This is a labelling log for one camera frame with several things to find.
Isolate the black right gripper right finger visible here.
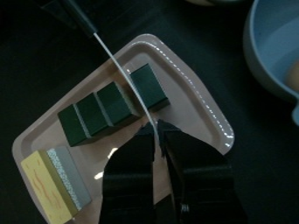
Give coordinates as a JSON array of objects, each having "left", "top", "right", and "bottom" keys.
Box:
[{"left": 156, "top": 118, "right": 248, "bottom": 224}]

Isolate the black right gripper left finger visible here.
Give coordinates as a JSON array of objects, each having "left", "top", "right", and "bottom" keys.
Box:
[{"left": 97, "top": 123, "right": 157, "bottom": 224}]

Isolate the dark green sushi roll piece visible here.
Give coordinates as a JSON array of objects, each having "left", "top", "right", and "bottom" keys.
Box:
[
  {"left": 56, "top": 103, "right": 93, "bottom": 148},
  {"left": 128, "top": 62, "right": 172, "bottom": 114},
  {"left": 96, "top": 80, "right": 143, "bottom": 127},
  {"left": 73, "top": 92, "right": 115, "bottom": 137}
]

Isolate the grey rice sushi block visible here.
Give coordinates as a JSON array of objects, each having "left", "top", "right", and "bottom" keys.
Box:
[{"left": 45, "top": 145, "right": 93, "bottom": 212}]

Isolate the yellow egg sushi slab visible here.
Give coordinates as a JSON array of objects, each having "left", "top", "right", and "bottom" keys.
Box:
[{"left": 20, "top": 150, "right": 76, "bottom": 224}]

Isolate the pink plastic tray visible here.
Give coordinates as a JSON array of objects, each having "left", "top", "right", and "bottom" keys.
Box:
[{"left": 11, "top": 32, "right": 236, "bottom": 224}]

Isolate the blue bowl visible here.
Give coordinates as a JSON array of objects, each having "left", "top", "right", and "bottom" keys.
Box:
[{"left": 242, "top": 0, "right": 299, "bottom": 127}]

